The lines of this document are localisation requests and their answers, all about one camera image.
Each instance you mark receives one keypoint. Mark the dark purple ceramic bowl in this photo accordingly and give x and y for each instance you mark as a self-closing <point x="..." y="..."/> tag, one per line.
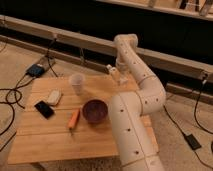
<point x="95" y="111"/>

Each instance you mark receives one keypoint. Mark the orange handled screwdriver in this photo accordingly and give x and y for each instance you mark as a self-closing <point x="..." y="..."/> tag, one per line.
<point x="74" y="118"/>

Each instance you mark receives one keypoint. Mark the translucent plastic cup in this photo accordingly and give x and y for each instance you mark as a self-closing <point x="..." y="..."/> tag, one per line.
<point x="77" y="81"/>

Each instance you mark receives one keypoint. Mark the black smartphone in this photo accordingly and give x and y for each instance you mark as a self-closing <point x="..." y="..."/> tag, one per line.
<point x="44" y="109"/>

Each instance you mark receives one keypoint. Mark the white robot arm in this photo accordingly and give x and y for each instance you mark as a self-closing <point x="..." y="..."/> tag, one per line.
<point x="136" y="110"/>

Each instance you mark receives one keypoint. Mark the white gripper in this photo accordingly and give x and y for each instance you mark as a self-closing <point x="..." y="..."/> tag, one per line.
<point x="122" y="67"/>

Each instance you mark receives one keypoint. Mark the wooden table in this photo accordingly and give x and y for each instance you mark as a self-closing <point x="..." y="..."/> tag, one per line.
<point x="39" y="139"/>

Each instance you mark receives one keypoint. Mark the black power brick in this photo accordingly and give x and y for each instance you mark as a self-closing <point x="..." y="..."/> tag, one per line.
<point x="192" y="142"/>

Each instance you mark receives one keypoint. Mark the black power adapter box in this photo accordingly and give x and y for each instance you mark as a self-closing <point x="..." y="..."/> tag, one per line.
<point x="35" y="71"/>

